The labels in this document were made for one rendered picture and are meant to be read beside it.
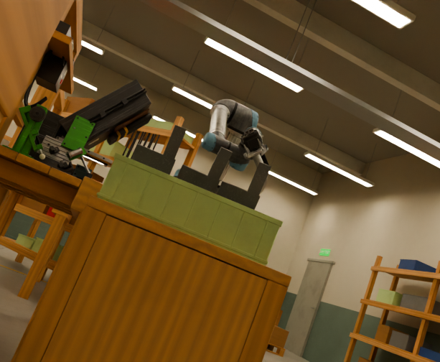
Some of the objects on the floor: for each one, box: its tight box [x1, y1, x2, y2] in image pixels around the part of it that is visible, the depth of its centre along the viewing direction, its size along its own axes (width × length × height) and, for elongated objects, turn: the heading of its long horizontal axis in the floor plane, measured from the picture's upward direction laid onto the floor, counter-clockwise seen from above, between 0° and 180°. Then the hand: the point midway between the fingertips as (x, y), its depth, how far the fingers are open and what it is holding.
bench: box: [0, 141, 82, 362], centre depth 262 cm, size 70×149×88 cm, turn 76°
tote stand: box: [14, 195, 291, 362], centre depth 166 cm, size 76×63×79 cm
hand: (256, 156), depth 176 cm, fingers open, 3 cm apart
